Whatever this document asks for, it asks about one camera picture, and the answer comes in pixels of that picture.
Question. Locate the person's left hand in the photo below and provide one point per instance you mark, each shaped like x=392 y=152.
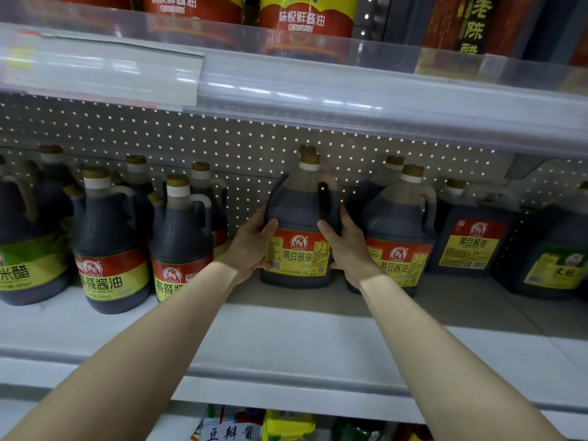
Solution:
x=248 y=252

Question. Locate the person's right hand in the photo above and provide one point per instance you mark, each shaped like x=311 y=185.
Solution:
x=358 y=257

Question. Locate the white metal store shelving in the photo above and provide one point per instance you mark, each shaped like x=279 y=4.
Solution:
x=276 y=344

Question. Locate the rice vinegar jug green label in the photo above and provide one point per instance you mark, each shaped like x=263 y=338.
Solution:
x=32 y=261

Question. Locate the person's right forearm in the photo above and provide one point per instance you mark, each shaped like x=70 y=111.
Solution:
x=441 y=372

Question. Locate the person's left forearm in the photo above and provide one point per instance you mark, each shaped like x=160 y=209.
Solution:
x=129 y=372

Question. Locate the row of dark red-capped bottles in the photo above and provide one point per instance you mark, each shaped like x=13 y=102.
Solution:
x=308 y=15

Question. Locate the dark bottle red yellow label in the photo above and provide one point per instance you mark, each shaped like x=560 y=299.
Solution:
x=219 y=216
x=138 y=179

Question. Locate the dark jug red yellow label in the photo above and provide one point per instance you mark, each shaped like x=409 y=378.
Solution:
x=473 y=243

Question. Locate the small green bottle yellow label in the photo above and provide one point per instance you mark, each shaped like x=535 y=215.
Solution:
x=354 y=431

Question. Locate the green packet white blue label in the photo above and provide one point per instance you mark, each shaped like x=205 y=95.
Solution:
x=230 y=431

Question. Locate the dark jug yellow green label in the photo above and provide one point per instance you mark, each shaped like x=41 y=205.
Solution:
x=556 y=266

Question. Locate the dark bottle with green label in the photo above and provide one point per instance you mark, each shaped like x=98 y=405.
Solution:
x=53 y=179

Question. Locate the black jug brown gold label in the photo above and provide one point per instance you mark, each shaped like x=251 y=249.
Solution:
x=478 y=23

